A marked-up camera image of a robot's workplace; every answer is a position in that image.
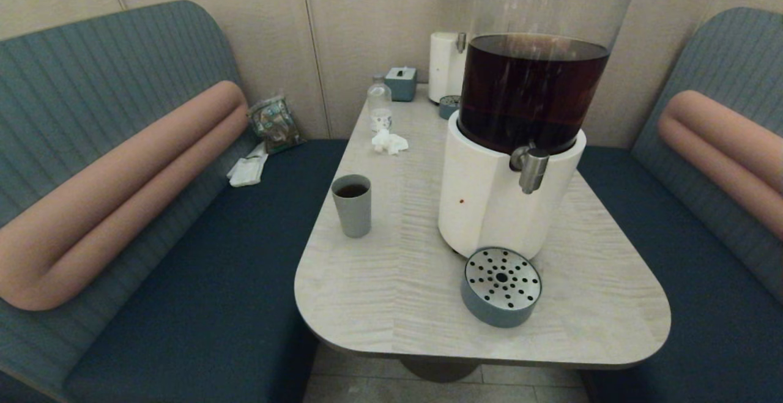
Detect grey plastic cup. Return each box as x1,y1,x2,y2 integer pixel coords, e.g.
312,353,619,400
331,174,372,238

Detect crumpled white tissue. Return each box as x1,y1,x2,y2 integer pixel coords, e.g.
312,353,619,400
371,128,409,155

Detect clear plastic bottle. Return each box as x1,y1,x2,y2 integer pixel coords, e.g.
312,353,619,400
367,74,393,132

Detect large dispenser with dark tea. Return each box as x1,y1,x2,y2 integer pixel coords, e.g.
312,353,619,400
437,0,647,261

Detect blue-grey tissue box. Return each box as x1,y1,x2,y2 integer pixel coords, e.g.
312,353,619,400
385,66,418,102

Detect white dispenser with clear tank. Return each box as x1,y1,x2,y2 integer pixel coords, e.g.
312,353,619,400
428,0,484,104

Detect clear snack bag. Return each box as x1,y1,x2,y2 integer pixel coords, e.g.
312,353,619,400
247,94,305,155

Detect white paper napkins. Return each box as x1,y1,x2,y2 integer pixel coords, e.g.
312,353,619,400
227,142,269,188

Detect dark blue bench seat cushion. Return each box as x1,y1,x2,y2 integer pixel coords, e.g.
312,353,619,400
63,139,349,403
577,146,783,403

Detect pink bolster cushion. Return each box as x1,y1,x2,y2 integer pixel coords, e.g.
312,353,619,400
658,90,783,242
0,81,250,312

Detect teal ribbed bench backrest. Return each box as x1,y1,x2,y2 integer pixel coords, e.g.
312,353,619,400
630,7,783,303
0,0,258,401

